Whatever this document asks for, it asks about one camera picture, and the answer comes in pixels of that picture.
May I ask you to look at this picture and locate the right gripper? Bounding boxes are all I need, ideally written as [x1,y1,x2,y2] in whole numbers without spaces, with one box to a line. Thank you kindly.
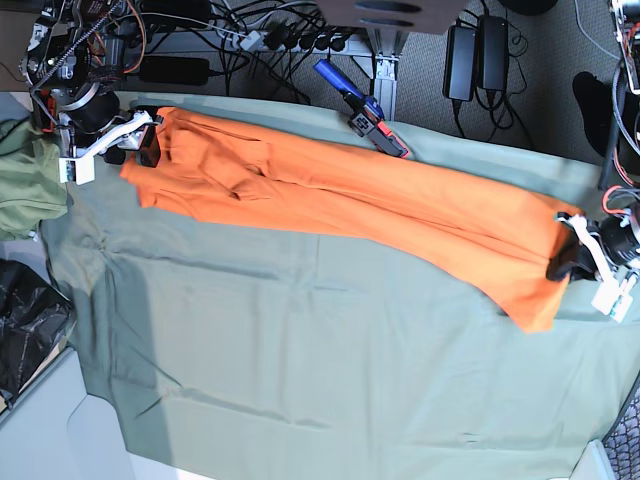
[103,108,164,168]

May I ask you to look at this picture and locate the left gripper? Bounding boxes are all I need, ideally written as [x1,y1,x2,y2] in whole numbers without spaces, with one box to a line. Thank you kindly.
[546,212,630,282]

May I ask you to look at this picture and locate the orange T-shirt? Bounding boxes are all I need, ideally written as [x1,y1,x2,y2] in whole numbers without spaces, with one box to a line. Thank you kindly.
[121,107,575,333]

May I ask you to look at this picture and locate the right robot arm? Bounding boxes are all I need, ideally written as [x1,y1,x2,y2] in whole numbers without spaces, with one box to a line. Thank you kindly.
[22,1,609,289]

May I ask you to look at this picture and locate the black brick under table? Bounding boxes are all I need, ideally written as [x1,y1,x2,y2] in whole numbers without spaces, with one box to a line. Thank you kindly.
[139,56,210,86]

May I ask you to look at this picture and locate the red black clamp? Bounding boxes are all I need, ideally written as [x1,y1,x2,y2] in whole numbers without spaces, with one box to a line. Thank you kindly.
[32,90,56,133]

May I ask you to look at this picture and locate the olive green garment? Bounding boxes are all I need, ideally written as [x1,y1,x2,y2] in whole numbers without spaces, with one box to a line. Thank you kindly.
[1,119,67,241]

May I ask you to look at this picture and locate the black round stand base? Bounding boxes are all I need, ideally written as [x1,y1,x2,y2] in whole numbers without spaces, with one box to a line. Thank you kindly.
[572,71,613,156]

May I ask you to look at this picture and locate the black plastic bag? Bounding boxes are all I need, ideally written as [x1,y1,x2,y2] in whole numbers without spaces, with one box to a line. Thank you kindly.
[1,260,73,409]

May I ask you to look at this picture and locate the green table cloth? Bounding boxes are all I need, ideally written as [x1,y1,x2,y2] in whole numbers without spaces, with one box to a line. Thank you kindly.
[41,163,639,479]

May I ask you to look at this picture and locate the blue red clamp tool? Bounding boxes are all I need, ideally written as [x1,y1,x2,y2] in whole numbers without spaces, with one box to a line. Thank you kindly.
[314,59,409,158]

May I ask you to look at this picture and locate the aluminium table leg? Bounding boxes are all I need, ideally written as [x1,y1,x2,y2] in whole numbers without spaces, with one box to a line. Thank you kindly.
[351,28,409,121]

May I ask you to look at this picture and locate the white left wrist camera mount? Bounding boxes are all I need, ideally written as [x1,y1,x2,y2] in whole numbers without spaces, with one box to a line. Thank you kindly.
[591,271,639,323]

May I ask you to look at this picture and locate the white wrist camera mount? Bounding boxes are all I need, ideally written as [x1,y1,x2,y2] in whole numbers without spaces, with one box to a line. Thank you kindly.
[59,110,151,185]
[591,271,639,323]

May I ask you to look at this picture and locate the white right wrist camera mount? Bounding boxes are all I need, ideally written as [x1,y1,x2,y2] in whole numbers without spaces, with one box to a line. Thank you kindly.
[59,110,151,185]

